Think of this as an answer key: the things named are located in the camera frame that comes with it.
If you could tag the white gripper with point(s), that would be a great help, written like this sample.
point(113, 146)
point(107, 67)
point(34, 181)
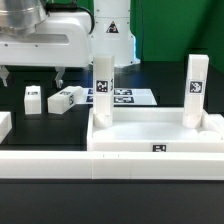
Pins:
point(62, 40)

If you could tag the white desk top tray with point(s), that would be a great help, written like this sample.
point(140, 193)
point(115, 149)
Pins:
point(156, 129)

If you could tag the left white barrier block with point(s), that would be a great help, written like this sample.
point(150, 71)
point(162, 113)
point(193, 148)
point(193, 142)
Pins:
point(5, 125)

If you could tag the marker tag sheet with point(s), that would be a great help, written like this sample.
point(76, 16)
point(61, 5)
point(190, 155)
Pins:
point(124, 96)

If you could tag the white front rail barrier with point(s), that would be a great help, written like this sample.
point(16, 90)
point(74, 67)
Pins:
point(111, 165)

